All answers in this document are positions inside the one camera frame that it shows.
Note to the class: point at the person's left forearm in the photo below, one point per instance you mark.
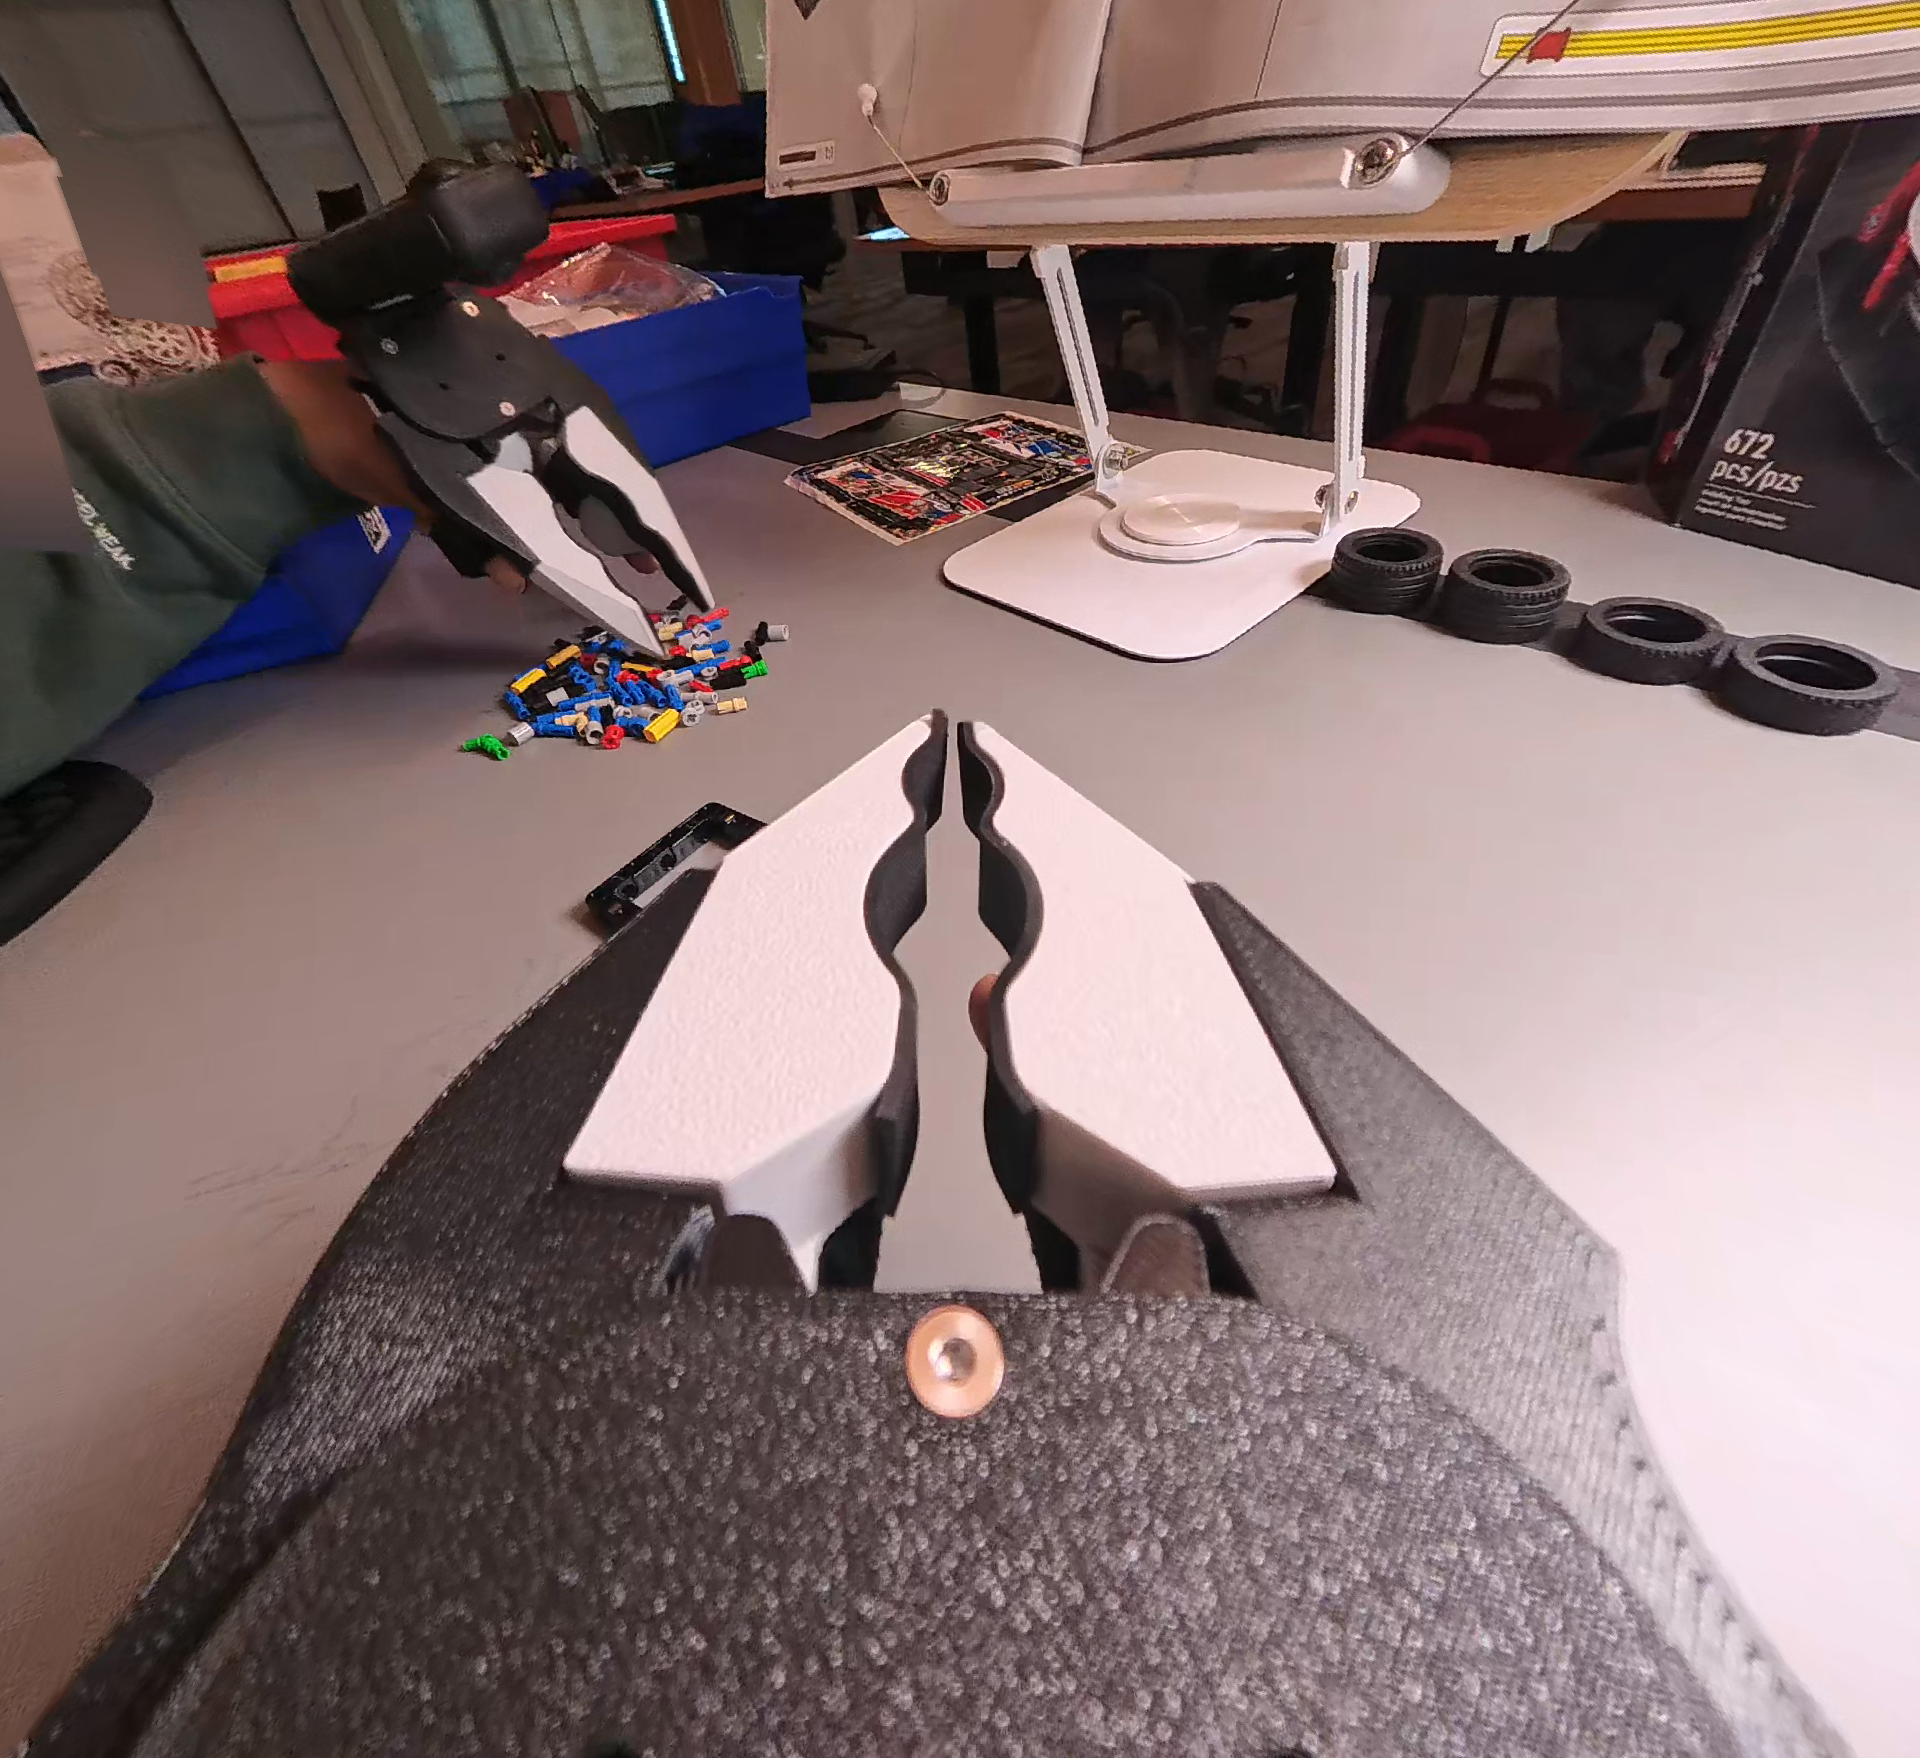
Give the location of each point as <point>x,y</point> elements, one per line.
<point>151,588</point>

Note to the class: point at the lego sticker sheet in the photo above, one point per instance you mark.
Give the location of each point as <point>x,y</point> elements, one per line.
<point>931,477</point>

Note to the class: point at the black lego frame assembly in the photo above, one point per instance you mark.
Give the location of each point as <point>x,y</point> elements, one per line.
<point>661,867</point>

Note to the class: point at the white lattice disc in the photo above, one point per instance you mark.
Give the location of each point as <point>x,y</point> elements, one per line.
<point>135,327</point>

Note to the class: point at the lego car set box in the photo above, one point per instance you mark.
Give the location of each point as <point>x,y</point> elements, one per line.
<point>1800,362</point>

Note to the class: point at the clear plastic bag of parts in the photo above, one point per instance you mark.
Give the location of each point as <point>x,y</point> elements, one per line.
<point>614,288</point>

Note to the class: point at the wooden edged table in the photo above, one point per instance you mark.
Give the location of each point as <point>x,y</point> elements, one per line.
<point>1694,191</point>

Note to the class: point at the empty blue plastic bin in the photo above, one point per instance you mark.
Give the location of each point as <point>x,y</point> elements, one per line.
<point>300,603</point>

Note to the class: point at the red plastic bin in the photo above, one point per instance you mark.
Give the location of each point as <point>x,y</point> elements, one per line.
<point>254,303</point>

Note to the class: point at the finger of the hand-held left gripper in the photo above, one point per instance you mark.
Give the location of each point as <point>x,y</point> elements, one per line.
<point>622,469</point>
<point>541,512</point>

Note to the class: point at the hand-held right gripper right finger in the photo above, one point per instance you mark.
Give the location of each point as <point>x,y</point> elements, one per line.
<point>1154,1038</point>

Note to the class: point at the pile of small lego pieces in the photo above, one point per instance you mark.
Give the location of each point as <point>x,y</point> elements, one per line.
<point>630,700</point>

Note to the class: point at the white book stand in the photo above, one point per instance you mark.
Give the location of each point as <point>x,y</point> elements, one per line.
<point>1050,573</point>

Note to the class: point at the person's left hand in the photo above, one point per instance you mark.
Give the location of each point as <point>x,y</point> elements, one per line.
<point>338,422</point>

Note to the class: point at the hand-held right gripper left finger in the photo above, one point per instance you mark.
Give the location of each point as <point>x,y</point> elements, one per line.
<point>750,1038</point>

